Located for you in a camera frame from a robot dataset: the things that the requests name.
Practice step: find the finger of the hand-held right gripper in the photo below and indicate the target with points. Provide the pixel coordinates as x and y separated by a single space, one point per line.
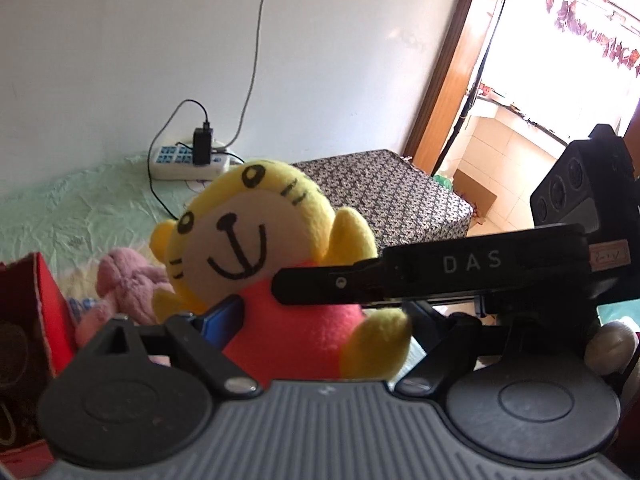
450 270

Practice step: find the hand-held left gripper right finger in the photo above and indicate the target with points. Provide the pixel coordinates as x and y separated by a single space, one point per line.
440 360

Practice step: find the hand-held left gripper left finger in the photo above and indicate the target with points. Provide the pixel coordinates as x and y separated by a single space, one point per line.
225 319

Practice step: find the yellow tiger plush toy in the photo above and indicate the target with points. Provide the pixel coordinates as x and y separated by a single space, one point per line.
240 240

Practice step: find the pink plush rabbit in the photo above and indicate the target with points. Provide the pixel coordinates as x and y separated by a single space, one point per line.
125 275

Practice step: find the red cardboard box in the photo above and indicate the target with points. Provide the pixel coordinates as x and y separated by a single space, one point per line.
45 310

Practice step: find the brown cardboard box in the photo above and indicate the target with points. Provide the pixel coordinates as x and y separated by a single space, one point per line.
475 195

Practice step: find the green plastic bag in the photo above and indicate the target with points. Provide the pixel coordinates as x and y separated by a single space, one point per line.
443 182

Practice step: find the black white patterned cloth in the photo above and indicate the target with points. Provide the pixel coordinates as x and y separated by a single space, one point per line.
390 195

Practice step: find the black pole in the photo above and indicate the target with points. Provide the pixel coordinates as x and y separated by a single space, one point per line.
472 95

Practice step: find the row of hanging dried meat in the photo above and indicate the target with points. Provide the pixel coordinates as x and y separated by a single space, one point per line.
600 35

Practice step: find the white power strip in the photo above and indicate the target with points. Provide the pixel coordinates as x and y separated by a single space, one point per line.
170 160

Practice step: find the black charger plug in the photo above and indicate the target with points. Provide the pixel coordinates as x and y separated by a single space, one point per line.
202 147

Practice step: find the pale green bed sheet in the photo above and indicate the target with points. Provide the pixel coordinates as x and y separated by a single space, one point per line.
75 210

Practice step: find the brown wooden door frame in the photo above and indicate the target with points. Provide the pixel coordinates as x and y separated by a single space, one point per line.
450 75

